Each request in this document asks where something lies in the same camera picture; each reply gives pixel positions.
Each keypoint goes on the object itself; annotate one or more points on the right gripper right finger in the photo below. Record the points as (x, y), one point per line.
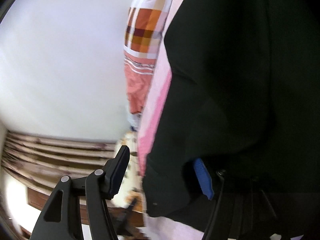
(241, 208)

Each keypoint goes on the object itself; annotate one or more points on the black denim pants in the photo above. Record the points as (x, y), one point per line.
(240, 99)

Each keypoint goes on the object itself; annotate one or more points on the beige floral curtain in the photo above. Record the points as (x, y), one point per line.
(38, 163)

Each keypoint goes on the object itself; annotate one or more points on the cream floral pillow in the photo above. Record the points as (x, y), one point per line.
(131, 185)

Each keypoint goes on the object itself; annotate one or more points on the pink checked bed sheet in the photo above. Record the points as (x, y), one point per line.
(155, 104)

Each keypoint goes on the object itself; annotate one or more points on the orange plaid bolster pillow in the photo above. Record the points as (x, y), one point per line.
(143, 36)

